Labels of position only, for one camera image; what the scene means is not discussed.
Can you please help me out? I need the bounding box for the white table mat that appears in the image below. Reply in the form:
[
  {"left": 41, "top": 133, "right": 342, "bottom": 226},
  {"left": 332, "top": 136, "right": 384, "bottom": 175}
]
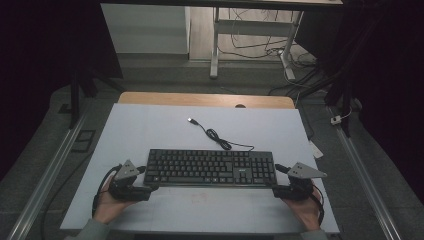
[{"left": 59, "top": 102, "right": 341, "bottom": 235}]

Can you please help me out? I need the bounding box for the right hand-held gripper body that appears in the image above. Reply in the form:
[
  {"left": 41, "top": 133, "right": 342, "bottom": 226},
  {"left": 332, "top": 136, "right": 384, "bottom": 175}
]
[{"left": 271, "top": 161, "right": 328, "bottom": 202}]

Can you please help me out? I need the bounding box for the black keyboard cable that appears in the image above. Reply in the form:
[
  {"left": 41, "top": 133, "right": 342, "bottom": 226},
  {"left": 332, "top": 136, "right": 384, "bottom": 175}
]
[{"left": 187, "top": 117, "right": 256, "bottom": 152}]

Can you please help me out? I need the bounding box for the aluminium rail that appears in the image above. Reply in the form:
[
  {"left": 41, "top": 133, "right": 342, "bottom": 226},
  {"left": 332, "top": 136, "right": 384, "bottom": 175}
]
[
  {"left": 6, "top": 111, "right": 89, "bottom": 240},
  {"left": 328, "top": 106, "right": 404, "bottom": 240}
]

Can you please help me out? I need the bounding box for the white desk frame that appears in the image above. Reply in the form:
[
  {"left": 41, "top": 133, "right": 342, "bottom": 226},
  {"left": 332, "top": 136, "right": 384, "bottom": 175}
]
[{"left": 209, "top": 6, "right": 305, "bottom": 81}]

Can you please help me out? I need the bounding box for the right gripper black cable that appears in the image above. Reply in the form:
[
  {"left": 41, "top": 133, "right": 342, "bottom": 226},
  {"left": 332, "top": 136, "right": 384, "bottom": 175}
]
[{"left": 310, "top": 183, "right": 326, "bottom": 227}]

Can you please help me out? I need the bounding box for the tangle of floor cables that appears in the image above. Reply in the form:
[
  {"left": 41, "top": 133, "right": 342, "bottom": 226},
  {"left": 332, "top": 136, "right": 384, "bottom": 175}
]
[{"left": 218, "top": 8, "right": 331, "bottom": 98}]

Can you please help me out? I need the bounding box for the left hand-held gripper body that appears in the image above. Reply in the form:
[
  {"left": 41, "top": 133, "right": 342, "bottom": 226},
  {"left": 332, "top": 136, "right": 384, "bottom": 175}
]
[{"left": 108, "top": 159, "right": 155, "bottom": 203}]

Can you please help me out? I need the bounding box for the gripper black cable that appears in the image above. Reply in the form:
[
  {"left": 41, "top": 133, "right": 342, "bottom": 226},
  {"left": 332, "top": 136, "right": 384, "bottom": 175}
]
[
  {"left": 310, "top": 183, "right": 326, "bottom": 227},
  {"left": 91, "top": 163, "right": 123, "bottom": 218}
]

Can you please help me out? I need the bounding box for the black metal stand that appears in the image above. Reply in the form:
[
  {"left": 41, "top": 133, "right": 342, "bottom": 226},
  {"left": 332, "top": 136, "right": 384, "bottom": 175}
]
[
  {"left": 68, "top": 64, "right": 126, "bottom": 130},
  {"left": 324, "top": 63, "right": 355, "bottom": 138}
]

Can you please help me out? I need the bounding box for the white paper tag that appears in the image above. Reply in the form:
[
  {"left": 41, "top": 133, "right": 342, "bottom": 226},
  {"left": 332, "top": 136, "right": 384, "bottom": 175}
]
[{"left": 308, "top": 140, "right": 325, "bottom": 160}]

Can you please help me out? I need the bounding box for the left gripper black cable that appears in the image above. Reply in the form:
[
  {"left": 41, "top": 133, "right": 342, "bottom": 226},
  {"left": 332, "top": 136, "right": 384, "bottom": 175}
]
[{"left": 91, "top": 163, "right": 123, "bottom": 218}]

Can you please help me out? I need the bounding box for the black keyboard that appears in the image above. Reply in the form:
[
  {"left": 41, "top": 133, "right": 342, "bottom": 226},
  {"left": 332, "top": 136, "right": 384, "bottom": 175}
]
[{"left": 143, "top": 148, "right": 279, "bottom": 189}]

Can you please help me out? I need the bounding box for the person's left hand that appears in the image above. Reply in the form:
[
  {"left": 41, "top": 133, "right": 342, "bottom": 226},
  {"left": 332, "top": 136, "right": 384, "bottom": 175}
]
[{"left": 92, "top": 175, "right": 135, "bottom": 225}]

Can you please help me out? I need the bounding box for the white cabinet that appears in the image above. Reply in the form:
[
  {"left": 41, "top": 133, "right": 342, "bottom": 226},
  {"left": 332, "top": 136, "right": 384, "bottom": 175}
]
[{"left": 100, "top": 3, "right": 192, "bottom": 55}]

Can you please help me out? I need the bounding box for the person's right hand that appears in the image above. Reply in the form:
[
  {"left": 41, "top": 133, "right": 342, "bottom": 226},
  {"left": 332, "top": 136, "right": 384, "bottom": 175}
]
[{"left": 281, "top": 181, "right": 323, "bottom": 232}]

